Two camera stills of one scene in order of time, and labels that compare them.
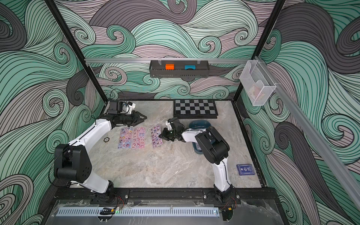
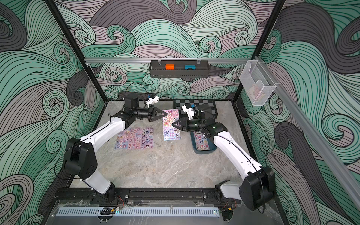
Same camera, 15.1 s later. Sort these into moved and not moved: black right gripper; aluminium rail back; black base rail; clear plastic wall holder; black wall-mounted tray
Moved: black right gripper
Not moved: clear plastic wall holder; black wall-mounted tray; aluminium rail back; black base rail
